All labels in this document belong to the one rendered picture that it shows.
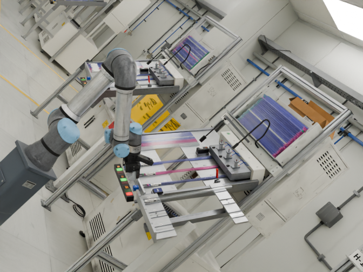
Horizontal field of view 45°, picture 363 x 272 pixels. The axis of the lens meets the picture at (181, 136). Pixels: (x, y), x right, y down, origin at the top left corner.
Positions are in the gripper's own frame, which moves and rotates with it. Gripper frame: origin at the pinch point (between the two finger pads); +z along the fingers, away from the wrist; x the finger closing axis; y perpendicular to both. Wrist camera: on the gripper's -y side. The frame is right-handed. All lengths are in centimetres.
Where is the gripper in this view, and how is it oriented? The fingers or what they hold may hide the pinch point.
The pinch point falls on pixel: (136, 180)
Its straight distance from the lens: 245.4
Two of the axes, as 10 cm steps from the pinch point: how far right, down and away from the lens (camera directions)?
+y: -9.4, 0.8, -3.4
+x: 3.3, 4.8, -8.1
